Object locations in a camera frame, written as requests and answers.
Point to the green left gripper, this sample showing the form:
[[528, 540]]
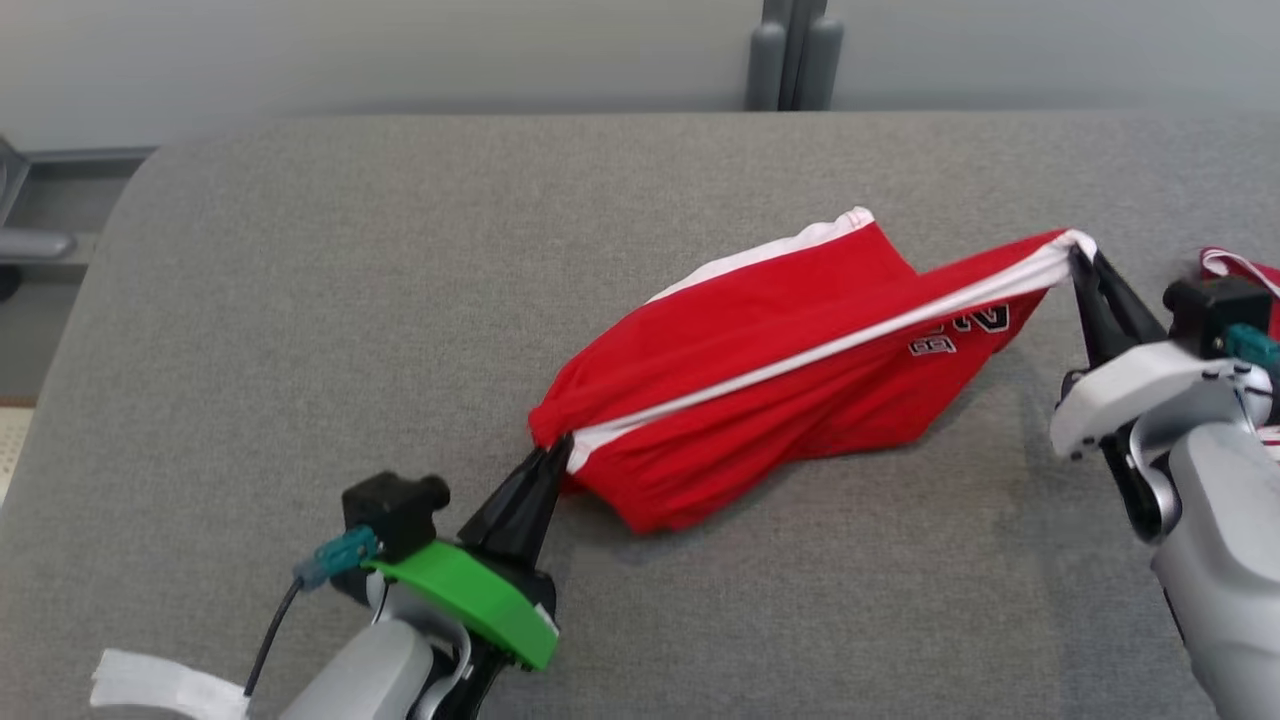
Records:
[[470, 595]]

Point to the red shorts with white trim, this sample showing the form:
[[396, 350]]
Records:
[[760, 330]]

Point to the grey partition post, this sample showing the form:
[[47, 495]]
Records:
[[795, 55]]

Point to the grey fabric covered surface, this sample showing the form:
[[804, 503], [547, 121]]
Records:
[[350, 300]]

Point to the grey office chair base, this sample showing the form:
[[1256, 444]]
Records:
[[35, 245]]

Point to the red shirt with white sleeves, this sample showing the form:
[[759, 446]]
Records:
[[1268, 278]]

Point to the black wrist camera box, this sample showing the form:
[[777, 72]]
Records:
[[1205, 310], [395, 515]]

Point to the beige perforated floor mat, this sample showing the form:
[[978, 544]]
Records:
[[12, 450]]

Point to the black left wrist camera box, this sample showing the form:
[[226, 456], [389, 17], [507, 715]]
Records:
[[395, 515]]

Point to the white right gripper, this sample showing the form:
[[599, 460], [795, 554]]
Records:
[[1140, 385]]

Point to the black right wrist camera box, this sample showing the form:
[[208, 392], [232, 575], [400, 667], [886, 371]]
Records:
[[1205, 310]]

